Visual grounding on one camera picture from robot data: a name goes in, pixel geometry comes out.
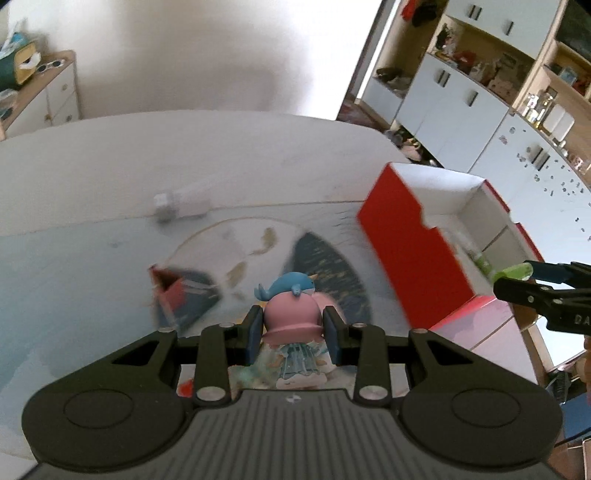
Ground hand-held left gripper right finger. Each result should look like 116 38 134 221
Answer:
322 306 482 408

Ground red hanging clothes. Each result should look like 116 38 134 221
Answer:
399 0 445 27

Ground pink figurine with blue whale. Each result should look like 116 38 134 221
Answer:
254 271 345 389

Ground white wall cabinet unit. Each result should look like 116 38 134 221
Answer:
360 0 591 402

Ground red storage box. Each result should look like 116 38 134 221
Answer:
356 161 550 386

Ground wooden dresser with white drawers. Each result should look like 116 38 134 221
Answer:
0 50 82 140

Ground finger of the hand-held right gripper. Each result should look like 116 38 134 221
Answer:
524 261 591 288
493 276 591 320

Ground dark box with red flap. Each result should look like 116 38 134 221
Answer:
148 264 223 334

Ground yellow green tissue box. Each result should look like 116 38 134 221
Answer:
0 31 44 89

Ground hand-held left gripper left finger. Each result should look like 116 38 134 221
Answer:
110 305 265 408

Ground small green toy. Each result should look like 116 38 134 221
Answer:
495 261 533 283

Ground glass jars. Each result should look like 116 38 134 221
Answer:
523 87 576 140

